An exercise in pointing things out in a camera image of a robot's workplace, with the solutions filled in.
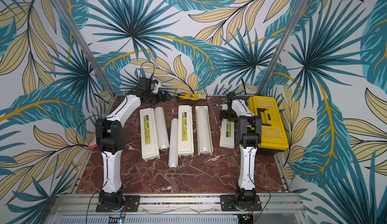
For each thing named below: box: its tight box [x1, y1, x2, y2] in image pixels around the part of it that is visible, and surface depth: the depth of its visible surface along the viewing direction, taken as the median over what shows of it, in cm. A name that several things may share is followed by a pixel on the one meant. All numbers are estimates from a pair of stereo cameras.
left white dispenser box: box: [139, 107, 161, 162], surface depth 90 cm
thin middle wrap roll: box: [168, 118, 179, 170], surface depth 89 cm
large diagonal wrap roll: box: [198, 106, 210, 154], surface depth 97 cm
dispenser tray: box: [195, 105, 214, 156], surface depth 97 cm
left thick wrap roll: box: [154, 106, 170, 152], surface depth 97 cm
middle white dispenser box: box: [177, 104, 195, 158], surface depth 91 cm
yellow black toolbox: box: [247, 95, 290, 156], surface depth 87 cm
